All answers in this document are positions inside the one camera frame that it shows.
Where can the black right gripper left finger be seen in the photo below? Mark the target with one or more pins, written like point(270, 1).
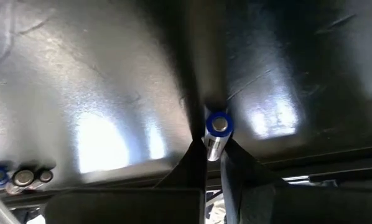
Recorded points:
point(142, 205)

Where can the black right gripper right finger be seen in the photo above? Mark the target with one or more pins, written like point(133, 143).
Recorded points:
point(298, 205)

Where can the black copper Duracell battery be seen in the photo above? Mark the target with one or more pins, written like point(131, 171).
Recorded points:
point(22, 178)
point(45, 176)

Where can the black table mat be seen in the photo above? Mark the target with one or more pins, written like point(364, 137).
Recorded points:
point(111, 62)

